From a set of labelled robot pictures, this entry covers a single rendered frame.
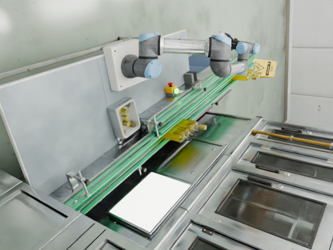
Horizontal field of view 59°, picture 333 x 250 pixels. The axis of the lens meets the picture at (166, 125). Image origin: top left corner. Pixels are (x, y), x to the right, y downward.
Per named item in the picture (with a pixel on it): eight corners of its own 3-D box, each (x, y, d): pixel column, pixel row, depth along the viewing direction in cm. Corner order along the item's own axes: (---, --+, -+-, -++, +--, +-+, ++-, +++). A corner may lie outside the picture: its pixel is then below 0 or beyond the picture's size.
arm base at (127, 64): (118, 59, 179) (129, 60, 173) (135, 50, 188) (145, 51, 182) (124, 82, 187) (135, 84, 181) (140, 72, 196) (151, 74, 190)
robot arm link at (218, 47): (136, 58, 170) (231, 62, 168) (137, 31, 166) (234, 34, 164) (139, 57, 182) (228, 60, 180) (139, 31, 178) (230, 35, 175)
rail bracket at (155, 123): (149, 136, 206) (163, 139, 199) (144, 114, 198) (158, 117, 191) (151, 134, 208) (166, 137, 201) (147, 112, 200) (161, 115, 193)
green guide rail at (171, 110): (150, 122, 205) (159, 124, 201) (150, 121, 205) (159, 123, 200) (250, 47, 321) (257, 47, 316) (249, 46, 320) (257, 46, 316)
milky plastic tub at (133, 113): (115, 137, 198) (124, 140, 193) (106, 107, 188) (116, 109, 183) (132, 125, 210) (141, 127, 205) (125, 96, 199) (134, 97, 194)
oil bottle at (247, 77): (228, 80, 292) (255, 82, 276) (228, 74, 290) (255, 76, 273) (231, 77, 296) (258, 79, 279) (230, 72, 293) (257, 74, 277)
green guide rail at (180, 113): (152, 131, 209) (161, 133, 204) (152, 130, 208) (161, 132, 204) (250, 54, 324) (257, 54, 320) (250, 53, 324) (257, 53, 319)
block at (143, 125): (141, 132, 209) (148, 134, 205) (138, 120, 205) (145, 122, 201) (144, 129, 212) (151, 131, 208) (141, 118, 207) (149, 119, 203)
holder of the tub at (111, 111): (117, 143, 201) (125, 146, 197) (106, 107, 188) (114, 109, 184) (133, 131, 212) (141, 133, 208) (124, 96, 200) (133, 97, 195)
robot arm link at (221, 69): (223, 82, 170) (250, 75, 209) (224, 62, 166) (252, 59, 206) (204, 79, 176) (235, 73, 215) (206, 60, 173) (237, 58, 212)
